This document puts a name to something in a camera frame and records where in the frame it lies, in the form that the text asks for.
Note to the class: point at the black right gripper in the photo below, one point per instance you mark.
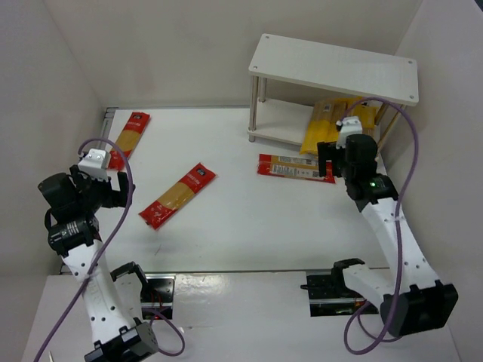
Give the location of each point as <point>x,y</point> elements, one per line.
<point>336,160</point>

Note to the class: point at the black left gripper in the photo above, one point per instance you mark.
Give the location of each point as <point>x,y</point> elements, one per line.
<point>114,194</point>

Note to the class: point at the yellow spaghetti bag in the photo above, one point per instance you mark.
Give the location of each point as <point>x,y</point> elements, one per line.
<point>321,127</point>

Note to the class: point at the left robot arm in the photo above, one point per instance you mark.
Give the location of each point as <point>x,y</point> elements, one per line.
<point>73,234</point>

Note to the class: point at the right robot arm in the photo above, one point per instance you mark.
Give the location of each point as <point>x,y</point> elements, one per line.
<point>417,300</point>

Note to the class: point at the red orange pasta box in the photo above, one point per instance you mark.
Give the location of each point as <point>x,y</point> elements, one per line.
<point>294,168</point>

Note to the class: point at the yellow pasta bag shelf middle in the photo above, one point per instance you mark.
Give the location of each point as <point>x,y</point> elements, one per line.
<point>338,109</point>

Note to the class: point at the yellow pasta bag shelf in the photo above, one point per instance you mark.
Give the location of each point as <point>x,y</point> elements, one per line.
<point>338,109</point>
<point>366,114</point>

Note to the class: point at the yellow pasta bag shelf right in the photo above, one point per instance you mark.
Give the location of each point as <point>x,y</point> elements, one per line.
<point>366,114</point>

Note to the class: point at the white two-tier shelf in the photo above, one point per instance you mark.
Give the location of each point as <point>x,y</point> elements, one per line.
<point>327,67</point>

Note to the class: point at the red spaghetti bag far left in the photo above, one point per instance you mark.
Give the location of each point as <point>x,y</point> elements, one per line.
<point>128,139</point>

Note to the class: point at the red spaghetti bag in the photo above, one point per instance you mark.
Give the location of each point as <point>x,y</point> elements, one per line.
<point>180,194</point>
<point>128,139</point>

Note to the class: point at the red spaghetti bag centre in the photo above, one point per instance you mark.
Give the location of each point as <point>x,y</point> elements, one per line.
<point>180,194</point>

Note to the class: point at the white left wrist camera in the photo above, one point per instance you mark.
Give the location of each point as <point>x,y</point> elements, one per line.
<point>95,163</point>

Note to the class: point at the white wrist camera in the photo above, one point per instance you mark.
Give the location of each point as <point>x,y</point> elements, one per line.
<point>95,163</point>
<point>347,127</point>

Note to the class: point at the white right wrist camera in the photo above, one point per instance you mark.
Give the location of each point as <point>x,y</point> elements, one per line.
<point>347,127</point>

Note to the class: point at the aluminium table edge rail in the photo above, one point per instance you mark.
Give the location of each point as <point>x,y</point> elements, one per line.
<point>107,121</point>

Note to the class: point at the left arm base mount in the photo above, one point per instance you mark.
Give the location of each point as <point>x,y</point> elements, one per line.
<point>157,295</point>

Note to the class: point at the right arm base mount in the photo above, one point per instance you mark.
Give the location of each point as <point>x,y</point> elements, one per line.
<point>326,298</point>

